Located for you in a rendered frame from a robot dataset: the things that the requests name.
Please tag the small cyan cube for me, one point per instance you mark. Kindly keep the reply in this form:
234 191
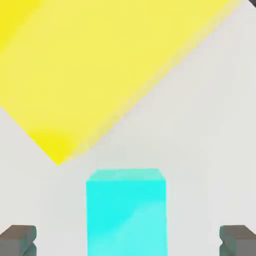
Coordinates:
126 216

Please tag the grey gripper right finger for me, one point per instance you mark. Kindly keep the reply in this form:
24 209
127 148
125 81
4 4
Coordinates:
239 241

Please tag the large yellow box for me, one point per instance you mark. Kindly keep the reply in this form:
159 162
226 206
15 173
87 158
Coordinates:
96 66

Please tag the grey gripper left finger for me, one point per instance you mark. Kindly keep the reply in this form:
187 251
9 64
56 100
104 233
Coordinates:
17 240

